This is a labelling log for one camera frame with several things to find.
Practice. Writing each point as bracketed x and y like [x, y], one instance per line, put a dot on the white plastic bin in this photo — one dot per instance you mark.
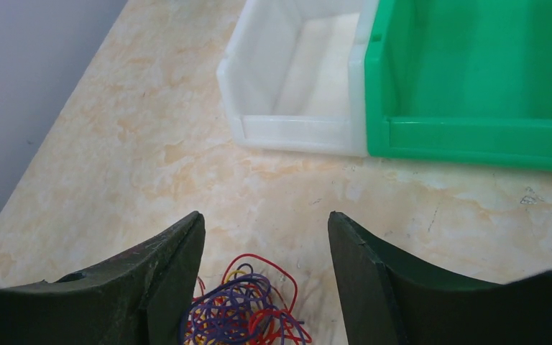
[292, 76]

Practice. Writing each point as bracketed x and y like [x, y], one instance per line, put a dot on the green plastic bin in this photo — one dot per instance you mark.
[461, 81]

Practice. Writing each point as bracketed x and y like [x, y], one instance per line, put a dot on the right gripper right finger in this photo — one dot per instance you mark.
[389, 296]

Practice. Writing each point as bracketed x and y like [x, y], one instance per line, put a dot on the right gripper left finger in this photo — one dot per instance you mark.
[139, 296]

